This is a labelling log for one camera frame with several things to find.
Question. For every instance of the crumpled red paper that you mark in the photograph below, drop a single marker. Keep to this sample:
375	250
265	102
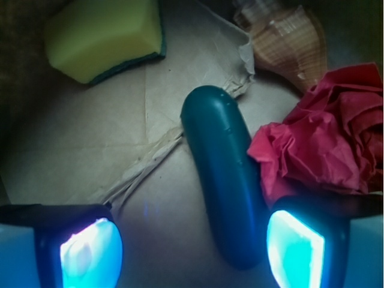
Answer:
331	141

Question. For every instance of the yellow sponge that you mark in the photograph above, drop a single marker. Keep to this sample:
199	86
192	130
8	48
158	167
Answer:
90	41

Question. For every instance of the orange spiral seashell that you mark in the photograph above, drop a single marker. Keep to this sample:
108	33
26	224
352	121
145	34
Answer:
289	42

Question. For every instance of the brown paper bag bin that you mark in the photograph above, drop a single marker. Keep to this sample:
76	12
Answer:
63	142

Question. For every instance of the dark green plastic pickle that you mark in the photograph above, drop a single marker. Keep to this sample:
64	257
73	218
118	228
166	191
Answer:
219	139

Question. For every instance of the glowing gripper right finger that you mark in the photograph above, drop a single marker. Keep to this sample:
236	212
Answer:
329	241

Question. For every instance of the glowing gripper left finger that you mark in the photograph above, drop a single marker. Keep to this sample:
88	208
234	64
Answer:
59	246

